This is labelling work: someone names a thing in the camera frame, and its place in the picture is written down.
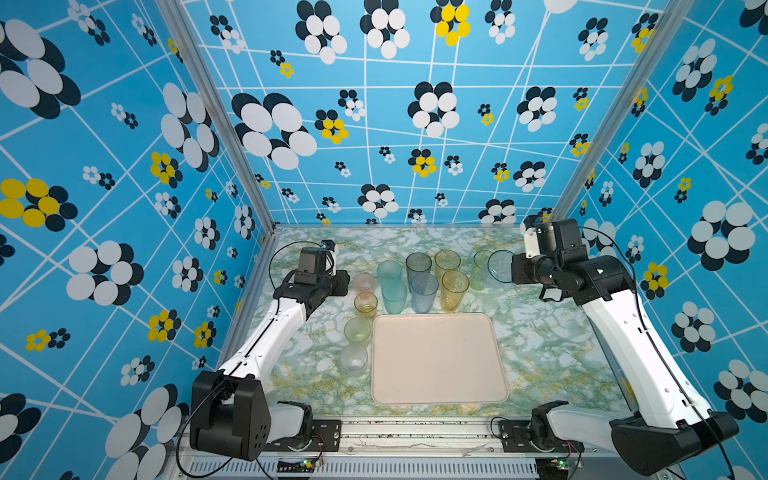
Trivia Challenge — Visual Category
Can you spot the short pink dimpled cup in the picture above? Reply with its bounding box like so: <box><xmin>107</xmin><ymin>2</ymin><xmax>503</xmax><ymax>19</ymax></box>
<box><xmin>352</xmin><ymin>273</ymin><xmax>377</xmax><ymax>294</ymax></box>

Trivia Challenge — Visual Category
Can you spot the green tall glass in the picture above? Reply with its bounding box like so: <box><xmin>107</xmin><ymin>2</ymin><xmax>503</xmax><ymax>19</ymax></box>
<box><xmin>470</xmin><ymin>249</ymin><xmax>493</xmax><ymax>291</ymax></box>

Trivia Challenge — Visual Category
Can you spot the yellow tall glass front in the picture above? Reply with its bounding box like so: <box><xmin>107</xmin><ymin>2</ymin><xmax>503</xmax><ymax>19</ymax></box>
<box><xmin>441</xmin><ymin>269</ymin><xmax>470</xmax><ymax>311</ymax></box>

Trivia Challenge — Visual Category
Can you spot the yellow tall glass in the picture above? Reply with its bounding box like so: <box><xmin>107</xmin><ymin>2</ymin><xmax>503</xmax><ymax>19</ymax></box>
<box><xmin>434</xmin><ymin>249</ymin><xmax>461</xmax><ymax>276</ymax></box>
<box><xmin>441</xmin><ymin>269</ymin><xmax>470</xmax><ymax>311</ymax></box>

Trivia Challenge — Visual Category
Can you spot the blue clear tall glass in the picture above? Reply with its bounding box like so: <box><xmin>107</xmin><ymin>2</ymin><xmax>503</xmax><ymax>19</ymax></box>
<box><xmin>487</xmin><ymin>250</ymin><xmax>514</xmax><ymax>284</ymax></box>

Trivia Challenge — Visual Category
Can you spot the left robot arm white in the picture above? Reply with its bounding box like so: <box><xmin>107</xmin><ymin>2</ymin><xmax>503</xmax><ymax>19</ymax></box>
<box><xmin>189</xmin><ymin>240</ymin><xmax>350</xmax><ymax>461</ymax></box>

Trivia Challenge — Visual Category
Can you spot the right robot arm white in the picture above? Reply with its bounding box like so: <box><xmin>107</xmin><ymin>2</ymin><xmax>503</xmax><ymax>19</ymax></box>
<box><xmin>509</xmin><ymin>219</ymin><xmax>739</xmax><ymax>477</ymax></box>

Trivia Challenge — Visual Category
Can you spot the pink rectangular tray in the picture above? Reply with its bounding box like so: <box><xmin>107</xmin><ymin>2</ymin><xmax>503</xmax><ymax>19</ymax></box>
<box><xmin>371</xmin><ymin>313</ymin><xmax>509</xmax><ymax>406</ymax></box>

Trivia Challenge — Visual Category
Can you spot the short yellow cup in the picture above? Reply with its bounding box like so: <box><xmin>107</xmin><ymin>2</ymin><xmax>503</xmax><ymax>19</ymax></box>
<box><xmin>354</xmin><ymin>291</ymin><xmax>378</xmax><ymax>321</ymax></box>

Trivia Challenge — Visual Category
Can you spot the teal dimpled tall cup rear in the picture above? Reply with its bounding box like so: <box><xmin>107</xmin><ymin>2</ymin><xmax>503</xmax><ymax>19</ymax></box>
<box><xmin>377</xmin><ymin>260</ymin><xmax>403</xmax><ymax>285</ymax></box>

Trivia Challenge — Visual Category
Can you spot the teal dimpled tall cup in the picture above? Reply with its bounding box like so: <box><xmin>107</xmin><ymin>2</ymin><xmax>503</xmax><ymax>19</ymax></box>
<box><xmin>381</xmin><ymin>280</ymin><xmax>409</xmax><ymax>315</ymax></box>
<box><xmin>377</xmin><ymin>260</ymin><xmax>403</xmax><ymax>285</ymax></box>

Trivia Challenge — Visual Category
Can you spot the short green cup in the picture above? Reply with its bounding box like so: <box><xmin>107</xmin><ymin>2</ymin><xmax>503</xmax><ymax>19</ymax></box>
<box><xmin>344</xmin><ymin>317</ymin><xmax>372</xmax><ymax>348</ymax></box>

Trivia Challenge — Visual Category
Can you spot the teal dimpled tall cup front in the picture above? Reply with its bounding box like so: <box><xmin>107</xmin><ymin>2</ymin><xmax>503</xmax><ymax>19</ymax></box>
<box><xmin>381</xmin><ymin>280</ymin><xmax>409</xmax><ymax>315</ymax></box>

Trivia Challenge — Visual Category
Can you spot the short clear dimpled cup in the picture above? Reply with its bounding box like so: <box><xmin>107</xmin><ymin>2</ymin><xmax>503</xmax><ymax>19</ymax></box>
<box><xmin>339</xmin><ymin>343</ymin><xmax>369</xmax><ymax>377</ymax></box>

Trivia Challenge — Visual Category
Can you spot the yellow tall glass rear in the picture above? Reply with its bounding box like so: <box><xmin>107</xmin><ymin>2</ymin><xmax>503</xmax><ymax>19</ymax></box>
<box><xmin>434</xmin><ymin>249</ymin><xmax>461</xmax><ymax>276</ymax></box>

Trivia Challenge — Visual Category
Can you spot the grey tall glass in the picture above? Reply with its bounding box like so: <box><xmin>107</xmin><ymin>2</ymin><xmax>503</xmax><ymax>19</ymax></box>
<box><xmin>405</xmin><ymin>252</ymin><xmax>433</xmax><ymax>279</ymax></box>

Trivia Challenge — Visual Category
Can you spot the blue tall dimpled cup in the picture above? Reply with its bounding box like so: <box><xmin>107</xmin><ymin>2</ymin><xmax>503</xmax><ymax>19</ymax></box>
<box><xmin>410</xmin><ymin>272</ymin><xmax>439</xmax><ymax>314</ymax></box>

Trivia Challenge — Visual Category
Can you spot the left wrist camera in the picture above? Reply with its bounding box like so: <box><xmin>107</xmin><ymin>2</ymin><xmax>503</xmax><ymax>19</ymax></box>
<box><xmin>320</xmin><ymin>239</ymin><xmax>338</xmax><ymax>275</ymax></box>

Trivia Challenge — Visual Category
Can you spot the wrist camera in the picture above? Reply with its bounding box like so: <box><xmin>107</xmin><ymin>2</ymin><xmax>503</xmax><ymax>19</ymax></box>
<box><xmin>320</xmin><ymin>239</ymin><xmax>338</xmax><ymax>275</ymax></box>
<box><xmin>520</xmin><ymin>219</ymin><xmax>540</xmax><ymax>259</ymax></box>

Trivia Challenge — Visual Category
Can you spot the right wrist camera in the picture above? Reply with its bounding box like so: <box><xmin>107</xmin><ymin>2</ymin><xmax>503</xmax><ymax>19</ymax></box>
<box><xmin>520</xmin><ymin>219</ymin><xmax>540</xmax><ymax>259</ymax></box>

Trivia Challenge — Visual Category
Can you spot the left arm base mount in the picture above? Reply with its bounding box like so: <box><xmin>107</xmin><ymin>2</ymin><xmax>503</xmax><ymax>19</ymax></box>
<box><xmin>264</xmin><ymin>419</ymin><xmax>342</xmax><ymax>453</ymax></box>

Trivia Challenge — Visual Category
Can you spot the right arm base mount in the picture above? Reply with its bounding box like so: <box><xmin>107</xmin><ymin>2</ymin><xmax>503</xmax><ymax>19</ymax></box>
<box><xmin>490</xmin><ymin>417</ymin><xmax>584</xmax><ymax>456</ymax></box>

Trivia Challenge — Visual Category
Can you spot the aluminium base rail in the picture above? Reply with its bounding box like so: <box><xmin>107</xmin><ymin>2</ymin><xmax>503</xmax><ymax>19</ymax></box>
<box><xmin>173</xmin><ymin>415</ymin><xmax>685</xmax><ymax>480</ymax></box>

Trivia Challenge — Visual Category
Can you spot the aluminium corner post right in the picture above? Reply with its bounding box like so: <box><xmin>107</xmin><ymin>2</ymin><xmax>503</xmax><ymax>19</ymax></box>
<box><xmin>552</xmin><ymin>0</ymin><xmax>695</xmax><ymax>221</ymax></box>

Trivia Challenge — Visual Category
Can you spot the aluminium corner post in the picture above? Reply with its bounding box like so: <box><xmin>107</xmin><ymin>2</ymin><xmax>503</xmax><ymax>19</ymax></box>
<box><xmin>552</xmin><ymin>0</ymin><xmax>695</xmax><ymax>221</ymax></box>
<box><xmin>157</xmin><ymin>0</ymin><xmax>275</xmax><ymax>236</ymax></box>

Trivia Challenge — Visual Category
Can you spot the aluminium corner post left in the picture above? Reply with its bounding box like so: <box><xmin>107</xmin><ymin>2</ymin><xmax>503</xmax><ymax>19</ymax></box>
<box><xmin>157</xmin><ymin>0</ymin><xmax>275</xmax><ymax>236</ymax></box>

